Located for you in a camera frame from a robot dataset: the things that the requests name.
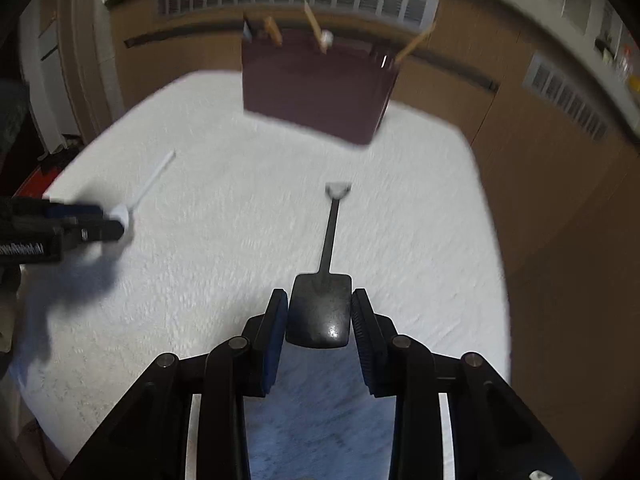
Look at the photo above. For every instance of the white round-ended utensil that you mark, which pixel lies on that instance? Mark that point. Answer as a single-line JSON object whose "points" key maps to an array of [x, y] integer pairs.
{"points": [[327, 39]]}

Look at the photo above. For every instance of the red object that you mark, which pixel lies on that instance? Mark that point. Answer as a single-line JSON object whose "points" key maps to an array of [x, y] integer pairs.
{"points": [[35, 180]]}

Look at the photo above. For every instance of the white plastic spoon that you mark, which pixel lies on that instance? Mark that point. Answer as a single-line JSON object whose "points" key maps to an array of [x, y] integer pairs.
{"points": [[150, 180]]}

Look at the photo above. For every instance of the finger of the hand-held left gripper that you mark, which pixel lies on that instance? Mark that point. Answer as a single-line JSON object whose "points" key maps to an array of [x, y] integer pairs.
{"points": [[95, 231], [75, 210]]}

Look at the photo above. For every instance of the white door frame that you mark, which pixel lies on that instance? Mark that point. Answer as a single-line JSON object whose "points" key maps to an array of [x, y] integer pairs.
{"points": [[47, 85]]}

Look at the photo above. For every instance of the maroon utensil holder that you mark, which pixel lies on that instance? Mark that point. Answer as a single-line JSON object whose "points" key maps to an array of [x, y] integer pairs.
{"points": [[310, 85]]}

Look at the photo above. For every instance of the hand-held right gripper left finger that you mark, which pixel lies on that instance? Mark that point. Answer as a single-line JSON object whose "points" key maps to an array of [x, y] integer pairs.
{"points": [[277, 335]]}

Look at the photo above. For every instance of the wooden spoon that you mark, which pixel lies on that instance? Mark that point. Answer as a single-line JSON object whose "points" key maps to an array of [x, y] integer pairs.
{"points": [[272, 30]]}

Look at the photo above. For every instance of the dark cabinet rail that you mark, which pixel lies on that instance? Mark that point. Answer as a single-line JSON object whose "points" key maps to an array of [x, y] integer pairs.
{"points": [[175, 34]]}

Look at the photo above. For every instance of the shovel-shaped metal spoon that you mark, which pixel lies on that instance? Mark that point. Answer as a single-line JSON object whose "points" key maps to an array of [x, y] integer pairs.
{"points": [[320, 310]]}

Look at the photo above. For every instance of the wooden chopstick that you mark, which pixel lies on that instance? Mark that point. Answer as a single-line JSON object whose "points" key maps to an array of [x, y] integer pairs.
{"points": [[314, 25], [415, 45]]}

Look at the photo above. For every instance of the white lace tablecloth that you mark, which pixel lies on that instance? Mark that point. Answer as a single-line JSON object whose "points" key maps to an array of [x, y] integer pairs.
{"points": [[225, 210]]}

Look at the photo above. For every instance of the small white vent grille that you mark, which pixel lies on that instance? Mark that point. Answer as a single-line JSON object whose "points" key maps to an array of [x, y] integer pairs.
{"points": [[565, 95]]}

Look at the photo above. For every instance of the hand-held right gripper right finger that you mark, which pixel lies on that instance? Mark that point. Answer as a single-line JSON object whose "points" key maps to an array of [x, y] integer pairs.
{"points": [[362, 355]]}

